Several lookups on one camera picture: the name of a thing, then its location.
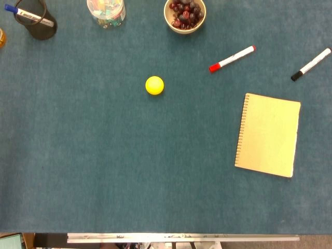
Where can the red cap whiteboard marker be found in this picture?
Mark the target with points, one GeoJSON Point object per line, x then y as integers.
{"type": "Point", "coordinates": [232, 59]}

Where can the blue cap whiteboard marker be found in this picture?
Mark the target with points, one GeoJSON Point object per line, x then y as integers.
{"type": "Point", "coordinates": [28, 15]}

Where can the dark red cherries pile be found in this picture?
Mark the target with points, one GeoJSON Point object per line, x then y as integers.
{"type": "Point", "coordinates": [186, 13]}

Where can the beige bowl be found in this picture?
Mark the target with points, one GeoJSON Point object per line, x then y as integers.
{"type": "Point", "coordinates": [181, 28]}

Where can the jar of orange snacks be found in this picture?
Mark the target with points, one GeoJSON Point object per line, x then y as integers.
{"type": "Point", "coordinates": [1, 38]}

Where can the aluminium table edge rail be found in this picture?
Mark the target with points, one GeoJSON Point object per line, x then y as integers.
{"type": "Point", "coordinates": [181, 237]}

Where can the green box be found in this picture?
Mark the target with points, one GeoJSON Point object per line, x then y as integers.
{"type": "Point", "coordinates": [10, 241]}

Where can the tan spiral notebook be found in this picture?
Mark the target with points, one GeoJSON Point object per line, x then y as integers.
{"type": "Point", "coordinates": [269, 135]}

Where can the clear plastic jar of clips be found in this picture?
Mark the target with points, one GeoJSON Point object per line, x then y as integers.
{"type": "Point", "coordinates": [106, 13]}

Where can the black mesh pen holder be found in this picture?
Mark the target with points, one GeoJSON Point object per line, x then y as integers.
{"type": "Point", "coordinates": [42, 29]}

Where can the yellow ball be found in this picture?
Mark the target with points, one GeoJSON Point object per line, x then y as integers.
{"type": "Point", "coordinates": [154, 85]}

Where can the black cap whiteboard marker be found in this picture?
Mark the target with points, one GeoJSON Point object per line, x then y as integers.
{"type": "Point", "coordinates": [311, 64]}

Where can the blue felt table cloth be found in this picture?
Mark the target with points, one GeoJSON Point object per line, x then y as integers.
{"type": "Point", "coordinates": [103, 155]}

